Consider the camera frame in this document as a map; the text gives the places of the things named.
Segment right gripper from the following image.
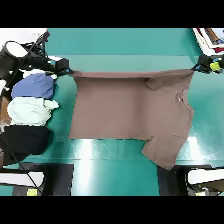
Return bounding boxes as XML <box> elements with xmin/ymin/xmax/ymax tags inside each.
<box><xmin>192</xmin><ymin>54</ymin><xmax>214</xmax><ymax>75</ymax></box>

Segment blue garment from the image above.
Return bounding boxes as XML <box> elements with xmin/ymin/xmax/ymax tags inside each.
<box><xmin>10</xmin><ymin>72</ymin><xmax>57</xmax><ymax>100</ymax></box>

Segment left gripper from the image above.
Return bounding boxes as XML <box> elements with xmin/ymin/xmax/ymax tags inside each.
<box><xmin>54</xmin><ymin>58</ymin><xmax>71</xmax><ymax>77</ymax></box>

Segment pale green garment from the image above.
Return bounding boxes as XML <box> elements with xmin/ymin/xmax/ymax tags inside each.
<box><xmin>7</xmin><ymin>96</ymin><xmax>60</xmax><ymax>128</ymax></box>

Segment white garment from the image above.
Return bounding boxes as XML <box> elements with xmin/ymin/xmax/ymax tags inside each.
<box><xmin>20</xmin><ymin>68</ymin><xmax>58</xmax><ymax>80</ymax></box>

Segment black cable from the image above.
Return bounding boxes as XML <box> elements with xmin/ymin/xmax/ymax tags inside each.
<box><xmin>11</xmin><ymin>152</ymin><xmax>44</xmax><ymax>196</ymax></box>

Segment brown T-shirt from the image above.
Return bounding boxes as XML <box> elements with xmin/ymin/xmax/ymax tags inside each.
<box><xmin>68</xmin><ymin>68</ymin><xmax>196</xmax><ymax>172</ymax></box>

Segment black garment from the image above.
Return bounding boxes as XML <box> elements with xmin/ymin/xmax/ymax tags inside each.
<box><xmin>0</xmin><ymin>124</ymin><xmax>55</xmax><ymax>167</ymax></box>

